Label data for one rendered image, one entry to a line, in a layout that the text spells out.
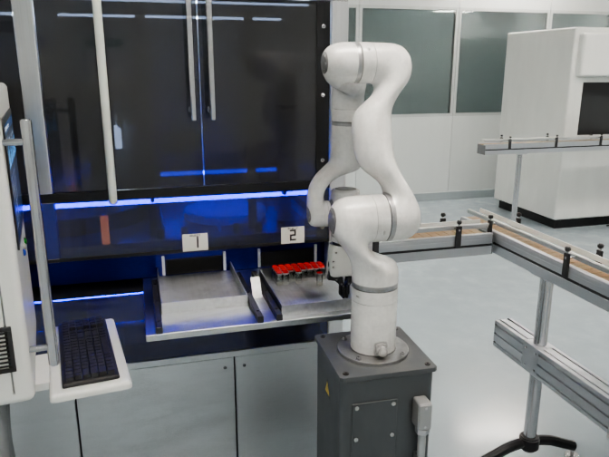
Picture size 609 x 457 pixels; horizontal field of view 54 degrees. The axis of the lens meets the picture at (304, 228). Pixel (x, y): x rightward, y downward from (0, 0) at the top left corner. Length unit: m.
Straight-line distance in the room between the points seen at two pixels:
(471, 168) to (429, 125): 0.82
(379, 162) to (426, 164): 5.98
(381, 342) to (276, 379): 0.81
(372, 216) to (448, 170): 6.18
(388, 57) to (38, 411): 1.62
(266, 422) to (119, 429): 0.54
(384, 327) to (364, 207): 0.32
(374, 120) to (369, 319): 0.50
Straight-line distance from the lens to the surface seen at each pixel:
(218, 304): 1.86
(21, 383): 1.64
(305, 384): 2.36
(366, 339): 1.58
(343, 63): 1.50
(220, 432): 2.39
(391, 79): 1.54
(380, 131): 1.50
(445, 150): 7.56
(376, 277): 1.51
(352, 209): 1.45
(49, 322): 1.59
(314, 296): 1.93
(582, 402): 2.37
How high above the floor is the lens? 1.59
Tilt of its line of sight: 15 degrees down
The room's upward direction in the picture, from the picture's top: straight up
